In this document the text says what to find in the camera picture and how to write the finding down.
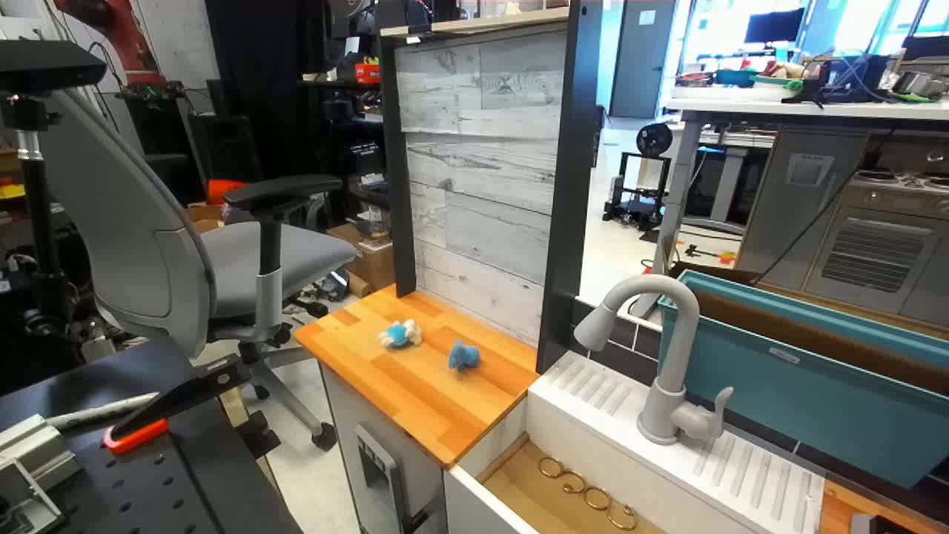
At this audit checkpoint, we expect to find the plain blue toy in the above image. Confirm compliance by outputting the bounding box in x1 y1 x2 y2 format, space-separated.
444 342 484 376

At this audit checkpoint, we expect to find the blue and white toy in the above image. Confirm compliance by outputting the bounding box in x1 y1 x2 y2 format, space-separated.
377 318 423 352

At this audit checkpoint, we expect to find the grey toy faucet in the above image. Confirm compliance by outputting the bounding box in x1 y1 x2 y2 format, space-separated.
571 272 739 448

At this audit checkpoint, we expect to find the grey wood backsplash panel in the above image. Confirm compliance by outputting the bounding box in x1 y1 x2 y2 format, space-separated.
393 27 571 349

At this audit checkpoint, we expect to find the cardboard box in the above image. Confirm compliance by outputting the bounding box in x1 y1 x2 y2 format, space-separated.
329 218 398 296

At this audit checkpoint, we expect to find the black 3D printer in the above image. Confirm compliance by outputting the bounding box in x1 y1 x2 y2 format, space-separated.
602 119 681 241

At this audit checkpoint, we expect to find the open wooden drawer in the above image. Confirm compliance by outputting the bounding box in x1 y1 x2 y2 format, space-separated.
441 349 829 534

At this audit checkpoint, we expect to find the wooden shelf plank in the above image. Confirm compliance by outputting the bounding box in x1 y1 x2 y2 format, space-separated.
378 5 571 42

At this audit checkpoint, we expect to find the grey office chair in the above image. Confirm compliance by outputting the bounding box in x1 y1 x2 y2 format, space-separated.
37 86 365 453

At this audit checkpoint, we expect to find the teal panel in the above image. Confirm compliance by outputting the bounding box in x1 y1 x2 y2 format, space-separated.
659 266 949 493

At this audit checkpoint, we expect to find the grey background cabinet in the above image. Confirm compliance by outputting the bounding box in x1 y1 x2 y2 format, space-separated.
736 120 949 328

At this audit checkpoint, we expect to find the aluminium extrusion block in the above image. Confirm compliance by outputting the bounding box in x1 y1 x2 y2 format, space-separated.
0 413 83 534

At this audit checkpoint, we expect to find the thin black frame post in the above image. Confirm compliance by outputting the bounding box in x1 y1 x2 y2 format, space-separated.
378 31 417 298

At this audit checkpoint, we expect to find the wide black frame post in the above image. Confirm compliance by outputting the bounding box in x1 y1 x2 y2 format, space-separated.
533 0 608 376

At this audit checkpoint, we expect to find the grey recessed cabinet handle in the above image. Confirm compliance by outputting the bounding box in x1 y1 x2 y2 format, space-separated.
352 425 402 520

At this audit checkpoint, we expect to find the black bar cabinet handle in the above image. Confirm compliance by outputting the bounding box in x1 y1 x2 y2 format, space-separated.
398 502 436 534

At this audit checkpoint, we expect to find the black clamp orange handle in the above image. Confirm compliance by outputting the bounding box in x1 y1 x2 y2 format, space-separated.
100 355 245 457

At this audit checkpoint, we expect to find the black camera stand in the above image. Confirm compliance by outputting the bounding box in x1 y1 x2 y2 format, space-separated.
0 37 110 342

